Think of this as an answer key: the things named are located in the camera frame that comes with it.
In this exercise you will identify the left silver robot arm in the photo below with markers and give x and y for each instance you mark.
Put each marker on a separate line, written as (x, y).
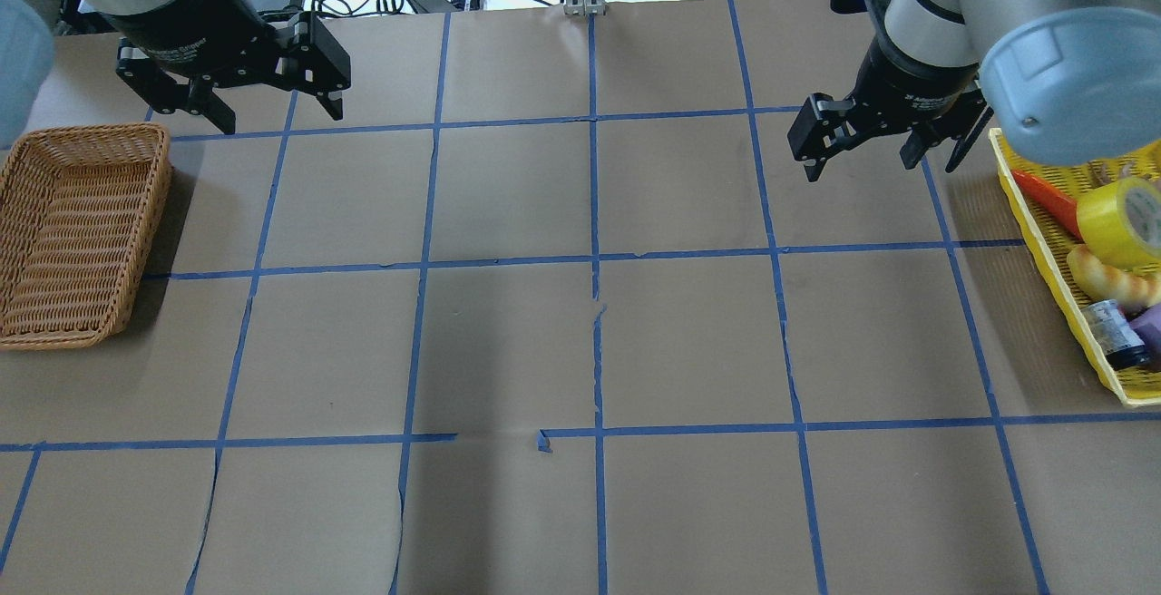
(29, 51)

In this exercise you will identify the small dark bottle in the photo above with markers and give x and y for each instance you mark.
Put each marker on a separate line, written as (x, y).
(1122, 347)

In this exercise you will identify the yellow tape roll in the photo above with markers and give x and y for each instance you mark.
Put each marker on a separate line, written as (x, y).
(1120, 223)

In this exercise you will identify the orange toy carrot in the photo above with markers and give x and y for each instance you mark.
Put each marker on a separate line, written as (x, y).
(1057, 203)

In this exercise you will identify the brown wicker basket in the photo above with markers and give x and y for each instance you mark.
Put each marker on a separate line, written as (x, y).
(81, 207)

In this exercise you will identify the purple toy object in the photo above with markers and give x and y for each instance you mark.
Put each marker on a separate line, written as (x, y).
(1147, 327)

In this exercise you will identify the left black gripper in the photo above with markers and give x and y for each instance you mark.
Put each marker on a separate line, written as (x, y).
(186, 25)

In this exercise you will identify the yellow plastic tray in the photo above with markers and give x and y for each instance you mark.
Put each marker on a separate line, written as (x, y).
(1049, 245)

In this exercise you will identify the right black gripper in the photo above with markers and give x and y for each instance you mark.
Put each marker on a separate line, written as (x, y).
(912, 80)

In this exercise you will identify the toy bread croissant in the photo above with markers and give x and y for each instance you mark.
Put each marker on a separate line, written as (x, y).
(1101, 282)

